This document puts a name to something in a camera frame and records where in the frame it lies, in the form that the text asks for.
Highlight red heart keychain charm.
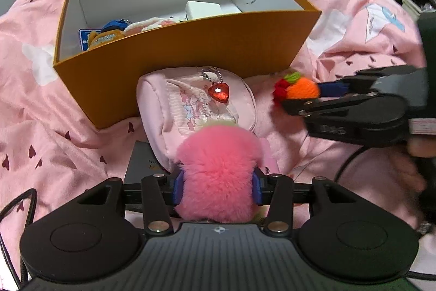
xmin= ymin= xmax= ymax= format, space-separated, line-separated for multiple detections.
xmin=201 ymin=67 xmax=230 ymax=104

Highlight bear plush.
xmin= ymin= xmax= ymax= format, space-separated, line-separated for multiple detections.
xmin=87 ymin=19 xmax=131 ymax=49

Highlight black cable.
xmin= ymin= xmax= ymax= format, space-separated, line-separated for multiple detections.
xmin=0 ymin=187 xmax=39 ymax=288

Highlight white crochet bunny doll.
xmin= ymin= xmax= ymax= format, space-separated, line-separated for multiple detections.
xmin=123 ymin=17 xmax=176 ymax=36

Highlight orange crochet carrot toy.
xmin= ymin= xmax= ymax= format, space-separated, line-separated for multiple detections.
xmin=273 ymin=72 xmax=321 ymax=106

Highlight person's right hand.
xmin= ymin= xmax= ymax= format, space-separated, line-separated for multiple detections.
xmin=390 ymin=135 xmax=436 ymax=193

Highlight pink zip pouch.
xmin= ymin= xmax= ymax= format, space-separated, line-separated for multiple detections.
xmin=137 ymin=67 xmax=257 ymax=171

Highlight orange cardboard storage box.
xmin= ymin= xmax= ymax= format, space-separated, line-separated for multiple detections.
xmin=53 ymin=0 xmax=321 ymax=128

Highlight dark grey box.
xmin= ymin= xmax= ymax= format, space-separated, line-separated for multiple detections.
xmin=123 ymin=141 xmax=169 ymax=184

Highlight pink fluffy plush toy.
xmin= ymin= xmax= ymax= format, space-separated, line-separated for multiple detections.
xmin=175 ymin=125 xmax=263 ymax=224

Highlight pink printed bed duvet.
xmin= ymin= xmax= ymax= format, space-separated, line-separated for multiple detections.
xmin=0 ymin=0 xmax=436 ymax=278

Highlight blue and white card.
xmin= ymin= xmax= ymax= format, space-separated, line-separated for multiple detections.
xmin=78 ymin=29 xmax=101 ymax=52

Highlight white rectangular box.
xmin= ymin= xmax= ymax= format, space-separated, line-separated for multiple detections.
xmin=186 ymin=1 xmax=242 ymax=21

